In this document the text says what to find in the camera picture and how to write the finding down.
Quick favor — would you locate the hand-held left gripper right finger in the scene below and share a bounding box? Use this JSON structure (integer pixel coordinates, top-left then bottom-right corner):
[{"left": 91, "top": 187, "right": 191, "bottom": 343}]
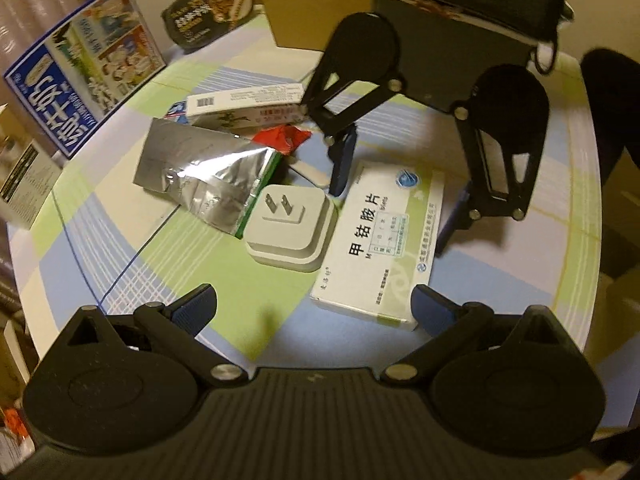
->
[{"left": 380, "top": 284, "right": 576, "bottom": 386}]

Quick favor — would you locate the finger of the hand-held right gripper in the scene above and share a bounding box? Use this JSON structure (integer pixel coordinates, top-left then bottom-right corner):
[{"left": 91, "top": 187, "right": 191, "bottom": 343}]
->
[
  {"left": 300, "top": 57, "right": 407, "bottom": 198},
  {"left": 435, "top": 100, "right": 538, "bottom": 258}
]

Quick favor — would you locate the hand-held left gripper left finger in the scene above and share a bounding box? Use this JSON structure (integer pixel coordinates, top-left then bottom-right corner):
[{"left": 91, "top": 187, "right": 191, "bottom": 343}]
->
[{"left": 65, "top": 282, "right": 251, "bottom": 386}]

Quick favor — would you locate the red snack packet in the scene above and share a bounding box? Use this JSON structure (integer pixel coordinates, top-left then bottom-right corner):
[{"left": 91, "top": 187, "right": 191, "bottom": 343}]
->
[{"left": 251, "top": 125, "right": 312, "bottom": 157}]

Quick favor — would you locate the brown cardboard box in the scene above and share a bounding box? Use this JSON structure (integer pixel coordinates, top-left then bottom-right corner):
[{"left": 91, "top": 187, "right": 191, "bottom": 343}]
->
[{"left": 252, "top": 0, "right": 376, "bottom": 53}]

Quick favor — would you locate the checked cloth desktop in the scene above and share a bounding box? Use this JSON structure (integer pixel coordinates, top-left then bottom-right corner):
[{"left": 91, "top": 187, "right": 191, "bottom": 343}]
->
[{"left": 5, "top": 7, "right": 603, "bottom": 376}]

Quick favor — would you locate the white power adapter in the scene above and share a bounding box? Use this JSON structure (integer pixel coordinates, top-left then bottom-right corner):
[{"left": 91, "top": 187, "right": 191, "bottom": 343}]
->
[{"left": 244, "top": 183, "right": 337, "bottom": 275}]

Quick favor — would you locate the long white medicine box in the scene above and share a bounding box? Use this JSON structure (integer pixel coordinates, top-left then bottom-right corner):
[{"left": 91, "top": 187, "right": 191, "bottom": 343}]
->
[{"left": 185, "top": 82, "right": 307, "bottom": 128}]

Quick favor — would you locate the silver foil bag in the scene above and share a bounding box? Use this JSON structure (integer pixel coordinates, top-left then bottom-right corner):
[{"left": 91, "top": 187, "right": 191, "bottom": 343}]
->
[{"left": 132, "top": 119, "right": 283, "bottom": 238}]

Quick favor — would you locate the black instant food bowl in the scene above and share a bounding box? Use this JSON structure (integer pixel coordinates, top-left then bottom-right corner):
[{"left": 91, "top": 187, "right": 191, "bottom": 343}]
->
[{"left": 160, "top": 0, "right": 256, "bottom": 53}]

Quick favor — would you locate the small white printed box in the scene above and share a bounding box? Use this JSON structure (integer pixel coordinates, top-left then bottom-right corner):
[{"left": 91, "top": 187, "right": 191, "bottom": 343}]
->
[{"left": 0, "top": 105, "right": 63, "bottom": 231}]

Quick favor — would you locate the blue printed milk carton box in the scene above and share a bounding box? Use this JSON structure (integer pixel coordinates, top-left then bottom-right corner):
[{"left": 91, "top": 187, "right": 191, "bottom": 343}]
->
[{"left": 2, "top": 0, "right": 168, "bottom": 161}]

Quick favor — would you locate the beige curtain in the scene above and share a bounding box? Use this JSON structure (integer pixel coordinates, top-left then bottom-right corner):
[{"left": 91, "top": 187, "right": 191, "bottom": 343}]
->
[{"left": 0, "top": 0, "right": 126, "bottom": 76}]

